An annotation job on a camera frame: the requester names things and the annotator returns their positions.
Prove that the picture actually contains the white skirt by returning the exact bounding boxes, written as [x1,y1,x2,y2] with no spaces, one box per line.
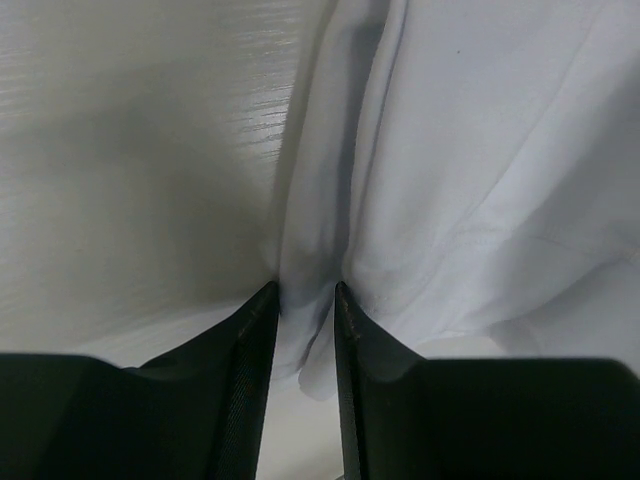
[64,1,639,399]

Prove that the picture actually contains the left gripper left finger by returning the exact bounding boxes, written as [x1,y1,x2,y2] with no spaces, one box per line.
[1,282,279,479]

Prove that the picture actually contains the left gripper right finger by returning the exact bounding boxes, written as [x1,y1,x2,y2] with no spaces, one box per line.
[334,283,639,479]

